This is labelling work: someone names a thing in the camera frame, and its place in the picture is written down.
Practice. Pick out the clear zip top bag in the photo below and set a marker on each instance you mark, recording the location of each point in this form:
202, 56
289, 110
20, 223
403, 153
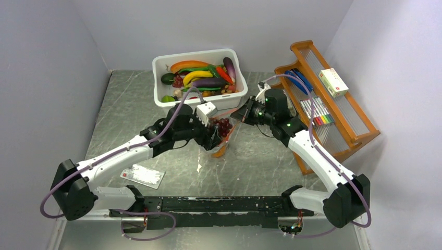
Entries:
233, 121

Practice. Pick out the toy dark grapes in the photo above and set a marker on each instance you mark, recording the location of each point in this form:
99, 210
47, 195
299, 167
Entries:
225, 126

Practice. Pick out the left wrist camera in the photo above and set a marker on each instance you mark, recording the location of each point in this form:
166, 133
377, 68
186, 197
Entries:
205, 111

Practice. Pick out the coloured marker set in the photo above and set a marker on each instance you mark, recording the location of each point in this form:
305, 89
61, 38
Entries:
321, 116

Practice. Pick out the white red box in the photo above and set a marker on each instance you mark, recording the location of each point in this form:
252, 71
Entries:
333, 82

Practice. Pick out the blue stapler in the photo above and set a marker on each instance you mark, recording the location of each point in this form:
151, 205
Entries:
299, 80

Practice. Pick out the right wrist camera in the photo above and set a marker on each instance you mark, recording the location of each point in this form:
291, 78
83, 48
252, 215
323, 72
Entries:
263, 87

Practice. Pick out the toy red grapes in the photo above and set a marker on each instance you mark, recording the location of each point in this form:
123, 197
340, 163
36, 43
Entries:
178, 82

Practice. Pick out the flat clear packet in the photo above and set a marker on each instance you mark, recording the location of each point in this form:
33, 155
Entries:
143, 175

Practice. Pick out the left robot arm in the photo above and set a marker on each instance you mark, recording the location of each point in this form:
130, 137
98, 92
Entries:
77, 188

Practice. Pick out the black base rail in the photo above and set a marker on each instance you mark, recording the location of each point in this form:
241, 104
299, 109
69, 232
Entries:
161, 212

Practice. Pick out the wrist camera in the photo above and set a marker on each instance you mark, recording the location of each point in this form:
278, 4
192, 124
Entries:
205, 111
263, 87

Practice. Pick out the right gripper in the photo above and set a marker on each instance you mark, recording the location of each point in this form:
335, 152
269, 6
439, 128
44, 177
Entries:
242, 113

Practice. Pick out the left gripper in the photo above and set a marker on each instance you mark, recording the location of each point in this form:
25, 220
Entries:
207, 141

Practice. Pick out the toy green lime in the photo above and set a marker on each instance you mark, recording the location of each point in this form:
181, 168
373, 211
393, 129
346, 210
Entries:
167, 99

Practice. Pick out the white plastic bin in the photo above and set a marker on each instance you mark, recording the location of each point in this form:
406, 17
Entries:
215, 73

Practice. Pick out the toy red chili pepper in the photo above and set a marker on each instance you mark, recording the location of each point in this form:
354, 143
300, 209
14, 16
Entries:
224, 75

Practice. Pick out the toy orange papaya slice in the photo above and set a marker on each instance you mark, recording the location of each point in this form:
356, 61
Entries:
187, 64

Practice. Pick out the wooden shelf rack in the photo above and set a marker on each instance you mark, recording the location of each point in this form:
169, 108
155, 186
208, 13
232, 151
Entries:
351, 129

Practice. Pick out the toy green chili pepper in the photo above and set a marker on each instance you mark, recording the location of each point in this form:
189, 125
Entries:
205, 68

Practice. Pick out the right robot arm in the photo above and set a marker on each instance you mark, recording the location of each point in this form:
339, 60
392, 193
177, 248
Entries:
347, 196

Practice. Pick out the toy green avocado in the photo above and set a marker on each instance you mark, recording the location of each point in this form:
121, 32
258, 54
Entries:
168, 78

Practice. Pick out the toy purple eggplant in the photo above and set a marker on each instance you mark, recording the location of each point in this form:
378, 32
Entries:
209, 83

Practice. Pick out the toy pineapple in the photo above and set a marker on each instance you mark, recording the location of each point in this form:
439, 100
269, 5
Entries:
220, 150

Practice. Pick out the toy yellow banana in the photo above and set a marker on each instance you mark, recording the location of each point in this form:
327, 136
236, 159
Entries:
195, 74

